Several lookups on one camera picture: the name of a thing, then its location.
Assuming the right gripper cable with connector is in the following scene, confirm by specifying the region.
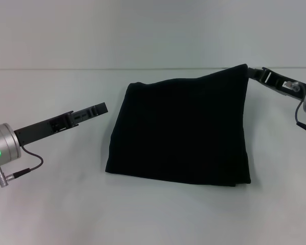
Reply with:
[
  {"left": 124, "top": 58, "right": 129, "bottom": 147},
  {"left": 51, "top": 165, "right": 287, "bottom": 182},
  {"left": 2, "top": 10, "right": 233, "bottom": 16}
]
[{"left": 283, "top": 81, "right": 306, "bottom": 139}]

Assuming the black shirt with FREE! print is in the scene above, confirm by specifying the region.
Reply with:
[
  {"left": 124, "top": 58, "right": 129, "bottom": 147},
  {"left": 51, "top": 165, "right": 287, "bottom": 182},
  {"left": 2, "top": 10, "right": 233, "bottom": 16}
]
[{"left": 104, "top": 63, "right": 252, "bottom": 188}]

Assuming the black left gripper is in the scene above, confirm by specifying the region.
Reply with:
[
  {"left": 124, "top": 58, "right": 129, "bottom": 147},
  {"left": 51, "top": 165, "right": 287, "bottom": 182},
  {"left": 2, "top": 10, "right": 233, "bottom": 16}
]
[{"left": 14, "top": 102, "right": 109, "bottom": 148}]

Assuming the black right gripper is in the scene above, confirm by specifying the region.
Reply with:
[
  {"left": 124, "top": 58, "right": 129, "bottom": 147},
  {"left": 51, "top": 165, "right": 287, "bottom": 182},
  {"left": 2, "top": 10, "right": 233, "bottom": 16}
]
[{"left": 247, "top": 66, "right": 306, "bottom": 102}]

